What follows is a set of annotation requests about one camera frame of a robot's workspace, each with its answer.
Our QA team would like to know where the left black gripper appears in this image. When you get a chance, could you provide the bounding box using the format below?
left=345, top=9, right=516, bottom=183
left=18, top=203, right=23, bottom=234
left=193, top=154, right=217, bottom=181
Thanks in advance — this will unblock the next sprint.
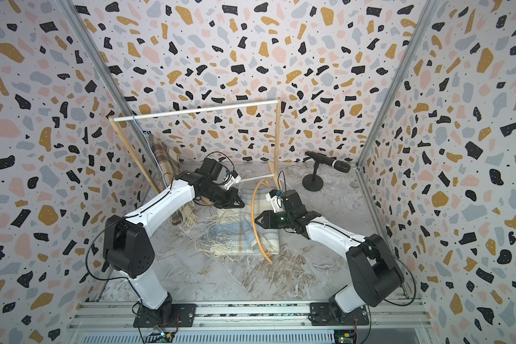
left=203, top=183, right=247, bottom=209

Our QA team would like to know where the wooden clothes hanger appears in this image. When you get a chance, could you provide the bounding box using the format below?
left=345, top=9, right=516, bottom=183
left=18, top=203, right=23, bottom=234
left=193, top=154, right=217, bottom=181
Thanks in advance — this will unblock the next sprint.
left=250, top=179, right=272, bottom=265

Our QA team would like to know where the blue plaid fringed scarf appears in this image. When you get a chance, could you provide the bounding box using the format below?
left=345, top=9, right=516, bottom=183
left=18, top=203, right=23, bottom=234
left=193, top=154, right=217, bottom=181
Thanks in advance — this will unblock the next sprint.
left=196, top=188, right=280, bottom=257

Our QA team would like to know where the light blue wire hanger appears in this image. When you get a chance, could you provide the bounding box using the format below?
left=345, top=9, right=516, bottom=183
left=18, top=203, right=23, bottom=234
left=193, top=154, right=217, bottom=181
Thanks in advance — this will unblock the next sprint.
left=132, top=114, right=166, bottom=185

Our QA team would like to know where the brown plaid fringed scarf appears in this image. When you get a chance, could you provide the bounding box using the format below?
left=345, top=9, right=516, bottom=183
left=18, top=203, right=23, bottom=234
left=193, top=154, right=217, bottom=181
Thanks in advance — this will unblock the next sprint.
left=148, top=134, right=198, bottom=231

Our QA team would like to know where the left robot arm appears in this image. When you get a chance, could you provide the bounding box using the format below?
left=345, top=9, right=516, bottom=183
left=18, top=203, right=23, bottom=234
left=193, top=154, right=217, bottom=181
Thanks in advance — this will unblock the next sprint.
left=103, top=158, right=245, bottom=328

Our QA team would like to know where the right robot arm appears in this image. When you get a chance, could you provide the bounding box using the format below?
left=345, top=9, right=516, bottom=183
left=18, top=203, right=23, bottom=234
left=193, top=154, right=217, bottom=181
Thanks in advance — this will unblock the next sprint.
left=254, top=190, right=405, bottom=325

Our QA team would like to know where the black microphone on stand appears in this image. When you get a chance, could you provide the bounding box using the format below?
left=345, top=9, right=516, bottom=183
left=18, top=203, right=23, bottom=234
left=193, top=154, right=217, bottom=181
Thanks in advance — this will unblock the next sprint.
left=302, top=150, right=352, bottom=193

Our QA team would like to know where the wooden clothes rack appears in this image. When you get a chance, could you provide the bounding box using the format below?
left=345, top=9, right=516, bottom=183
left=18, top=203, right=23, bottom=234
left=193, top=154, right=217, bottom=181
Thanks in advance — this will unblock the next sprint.
left=107, top=95, right=286, bottom=182

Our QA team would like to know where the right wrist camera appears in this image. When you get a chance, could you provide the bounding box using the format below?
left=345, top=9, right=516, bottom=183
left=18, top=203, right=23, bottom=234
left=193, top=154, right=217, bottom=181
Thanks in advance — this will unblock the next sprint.
left=266, top=189, right=283, bottom=213

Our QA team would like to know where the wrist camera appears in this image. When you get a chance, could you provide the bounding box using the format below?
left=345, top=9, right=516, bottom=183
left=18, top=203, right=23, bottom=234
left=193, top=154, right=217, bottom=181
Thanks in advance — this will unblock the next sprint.
left=223, top=171, right=242, bottom=190
left=266, top=189, right=283, bottom=213

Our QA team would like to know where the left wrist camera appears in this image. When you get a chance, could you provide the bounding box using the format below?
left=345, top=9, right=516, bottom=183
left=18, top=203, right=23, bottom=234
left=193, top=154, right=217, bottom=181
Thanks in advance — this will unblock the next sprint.
left=223, top=171, right=242, bottom=190

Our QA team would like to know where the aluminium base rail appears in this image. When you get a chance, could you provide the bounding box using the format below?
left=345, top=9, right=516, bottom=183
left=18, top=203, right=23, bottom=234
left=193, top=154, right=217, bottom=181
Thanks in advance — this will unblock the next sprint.
left=67, top=300, right=437, bottom=343

